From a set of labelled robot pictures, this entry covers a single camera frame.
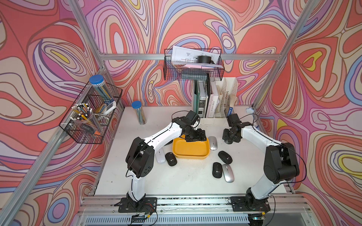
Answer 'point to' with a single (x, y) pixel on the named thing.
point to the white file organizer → (214, 126)
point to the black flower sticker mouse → (171, 159)
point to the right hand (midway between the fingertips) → (228, 140)
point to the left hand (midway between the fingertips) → (203, 139)
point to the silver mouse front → (228, 173)
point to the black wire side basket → (102, 110)
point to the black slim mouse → (225, 157)
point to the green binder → (196, 97)
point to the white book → (213, 101)
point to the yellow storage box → (182, 149)
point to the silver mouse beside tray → (213, 142)
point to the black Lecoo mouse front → (217, 170)
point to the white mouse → (160, 156)
